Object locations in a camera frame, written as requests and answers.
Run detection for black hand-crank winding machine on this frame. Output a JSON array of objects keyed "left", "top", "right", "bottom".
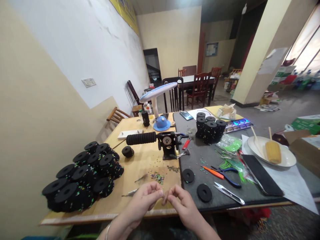
[{"left": 157, "top": 131, "right": 188, "bottom": 161}]

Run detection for dark dining table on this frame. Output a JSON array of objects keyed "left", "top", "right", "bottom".
[{"left": 178, "top": 74, "right": 216, "bottom": 106}]

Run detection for dark grey table mat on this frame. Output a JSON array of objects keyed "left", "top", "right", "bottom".
[{"left": 173, "top": 109, "right": 292, "bottom": 212}]

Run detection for pile of coloured beads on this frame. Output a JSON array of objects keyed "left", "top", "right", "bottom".
[{"left": 149, "top": 170, "right": 166, "bottom": 185}]

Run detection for wooden stick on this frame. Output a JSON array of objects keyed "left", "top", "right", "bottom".
[{"left": 251, "top": 126, "right": 268, "bottom": 161}]

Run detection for person's body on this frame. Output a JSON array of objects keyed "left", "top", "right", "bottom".
[{"left": 120, "top": 224, "right": 190, "bottom": 240}]

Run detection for blue framed notice board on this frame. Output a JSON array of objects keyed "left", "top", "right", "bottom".
[{"left": 206, "top": 42, "right": 219, "bottom": 58}]

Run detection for cluster of black spool stacks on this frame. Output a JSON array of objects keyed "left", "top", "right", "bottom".
[{"left": 195, "top": 112, "right": 228, "bottom": 145}]

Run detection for yellow corn cob on stick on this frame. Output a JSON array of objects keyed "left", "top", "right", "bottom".
[{"left": 265, "top": 126, "right": 282, "bottom": 165}]

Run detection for single black foam spool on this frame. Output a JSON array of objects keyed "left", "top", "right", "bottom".
[{"left": 121, "top": 146, "right": 134, "bottom": 159}]

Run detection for strip of shiny stickers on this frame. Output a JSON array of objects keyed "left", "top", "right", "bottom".
[{"left": 223, "top": 119, "right": 255, "bottom": 133}]

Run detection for white paper sheet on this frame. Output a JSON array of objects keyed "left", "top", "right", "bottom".
[{"left": 241, "top": 134, "right": 319, "bottom": 216}]

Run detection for blue and white desk lamp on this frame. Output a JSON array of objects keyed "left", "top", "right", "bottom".
[{"left": 139, "top": 84, "right": 179, "bottom": 132}]

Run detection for beige tissue pack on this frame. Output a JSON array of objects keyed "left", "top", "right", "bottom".
[{"left": 216, "top": 103, "right": 237, "bottom": 121}]

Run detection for yellow and blue banner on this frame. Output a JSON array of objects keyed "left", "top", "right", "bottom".
[{"left": 109, "top": 0, "right": 140, "bottom": 37}]

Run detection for paper sheet on pillar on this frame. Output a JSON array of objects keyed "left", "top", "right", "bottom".
[{"left": 257, "top": 47, "right": 288, "bottom": 76}]

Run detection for white plate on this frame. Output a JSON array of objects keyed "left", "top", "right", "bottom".
[{"left": 247, "top": 136, "right": 297, "bottom": 171}]

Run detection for dark curved-back chair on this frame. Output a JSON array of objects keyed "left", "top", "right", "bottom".
[{"left": 126, "top": 80, "right": 143, "bottom": 111}]

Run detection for stack of cartons and bottles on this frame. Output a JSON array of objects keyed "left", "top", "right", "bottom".
[{"left": 268, "top": 58, "right": 320, "bottom": 92}]

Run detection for long bundle of green strips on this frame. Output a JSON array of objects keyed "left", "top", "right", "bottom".
[{"left": 217, "top": 149, "right": 258, "bottom": 185}]

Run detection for black foam roll on spindle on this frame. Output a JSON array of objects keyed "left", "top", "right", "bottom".
[{"left": 126, "top": 132, "right": 159, "bottom": 146}]

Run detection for person's left hand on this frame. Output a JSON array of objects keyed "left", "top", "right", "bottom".
[{"left": 127, "top": 181, "right": 165, "bottom": 225}]

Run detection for orange-handled tool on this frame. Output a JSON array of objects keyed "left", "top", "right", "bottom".
[{"left": 200, "top": 165, "right": 225, "bottom": 180}]

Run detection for blue-handled pliers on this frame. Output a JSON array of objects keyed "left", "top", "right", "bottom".
[{"left": 211, "top": 166, "right": 242, "bottom": 189}]

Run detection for bag of green strips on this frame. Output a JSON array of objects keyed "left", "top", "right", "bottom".
[{"left": 215, "top": 134, "right": 243, "bottom": 154}]

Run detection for person's right hand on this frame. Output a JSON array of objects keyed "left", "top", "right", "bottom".
[{"left": 162, "top": 184, "right": 203, "bottom": 226}]

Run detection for black smartphone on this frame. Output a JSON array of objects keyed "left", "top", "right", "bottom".
[{"left": 179, "top": 110, "right": 194, "bottom": 121}]

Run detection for black slatted chair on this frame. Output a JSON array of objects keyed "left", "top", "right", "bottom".
[{"left": 162, "top": 77, "right": 184, "bottom": 113}]

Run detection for white notepad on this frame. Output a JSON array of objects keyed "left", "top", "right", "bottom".
[{"left": 117, "top": 129, "right": 144, "bottom": 141}]

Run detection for silver thread snips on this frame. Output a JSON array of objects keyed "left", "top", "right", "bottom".
[{"left": 213, "top": 182, "right": 245, "bottom": 206}]

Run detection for pile of black foam spools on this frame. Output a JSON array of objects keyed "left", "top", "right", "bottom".
[{"left": 41, "top": 141, "right": 125, "bottom": 213}]

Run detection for light wooden chair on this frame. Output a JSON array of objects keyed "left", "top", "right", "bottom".
[{"left": 106, "top": 106, "right": 132, "bottom": 124}]

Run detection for black flat case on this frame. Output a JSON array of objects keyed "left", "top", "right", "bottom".
[{"left": 241, "top": 154, "right": 285, "bottom": 197}]

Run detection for green and white carton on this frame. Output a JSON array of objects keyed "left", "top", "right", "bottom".
[{"left": 291, "top": 114, "right": 320, "bottom": 136}]

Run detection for white wall switch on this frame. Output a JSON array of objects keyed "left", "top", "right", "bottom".
[{"left": 81, "top": 78, "right": 97, "bottom": 88}]

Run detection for brown cardboard box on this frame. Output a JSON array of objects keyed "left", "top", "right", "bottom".
[{"left": 282, "top": 129, "right": 320, "bottom": 178}]

